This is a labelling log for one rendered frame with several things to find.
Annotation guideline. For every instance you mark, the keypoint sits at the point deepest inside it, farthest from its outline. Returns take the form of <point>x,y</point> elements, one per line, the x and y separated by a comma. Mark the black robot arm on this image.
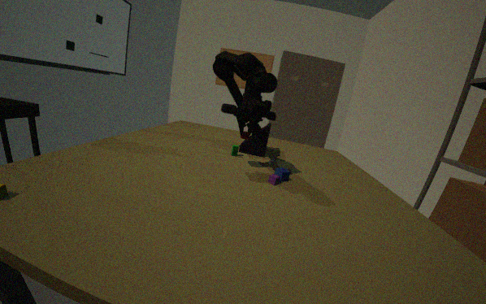
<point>251,70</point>

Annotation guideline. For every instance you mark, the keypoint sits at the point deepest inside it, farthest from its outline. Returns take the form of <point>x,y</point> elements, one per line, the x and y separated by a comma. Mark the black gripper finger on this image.
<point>240,120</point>
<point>252,123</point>

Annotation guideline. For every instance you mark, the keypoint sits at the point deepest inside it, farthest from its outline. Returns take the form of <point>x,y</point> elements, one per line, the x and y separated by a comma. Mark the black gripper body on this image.
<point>226,108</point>

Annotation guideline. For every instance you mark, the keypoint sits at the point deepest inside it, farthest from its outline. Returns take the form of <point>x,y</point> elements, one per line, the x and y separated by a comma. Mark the purple block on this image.
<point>274,179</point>

